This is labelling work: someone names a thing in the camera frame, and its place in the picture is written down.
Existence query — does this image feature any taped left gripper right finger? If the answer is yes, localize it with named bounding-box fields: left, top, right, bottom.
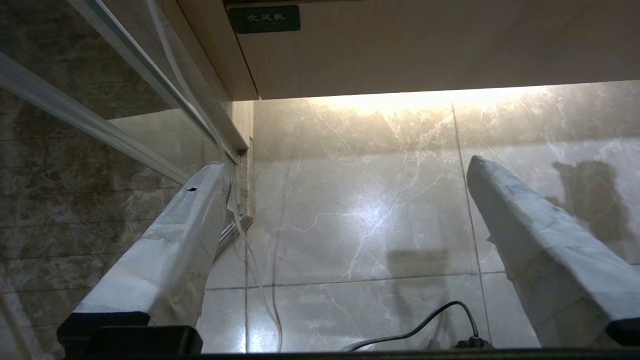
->
left=465, top=155, right=640, bottom=349

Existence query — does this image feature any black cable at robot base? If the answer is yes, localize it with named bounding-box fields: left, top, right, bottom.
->
left=345, top=300, right=494, bottom=352

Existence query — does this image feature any framed glass shower door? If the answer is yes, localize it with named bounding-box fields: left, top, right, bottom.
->
left=0, top=0, right=256, bottom=360

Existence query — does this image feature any beige wooden drawer front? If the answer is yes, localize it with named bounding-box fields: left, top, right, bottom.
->
left=222, top=0, right=640, bottom=101

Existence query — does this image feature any green label sign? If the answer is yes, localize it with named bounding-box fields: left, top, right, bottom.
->
left=228, top=5, right=302, bottom=35

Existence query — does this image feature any thin white cable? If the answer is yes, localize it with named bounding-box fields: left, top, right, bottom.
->
left=146, top=0, right=284, bottom=353

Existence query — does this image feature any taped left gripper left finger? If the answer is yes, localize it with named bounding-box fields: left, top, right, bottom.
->
left=72, top=160, right=232, bottom=329

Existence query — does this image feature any beige wooden vanity cabinet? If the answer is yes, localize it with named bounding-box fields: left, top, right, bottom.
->
left=172, top=0, right=261, bottom=103

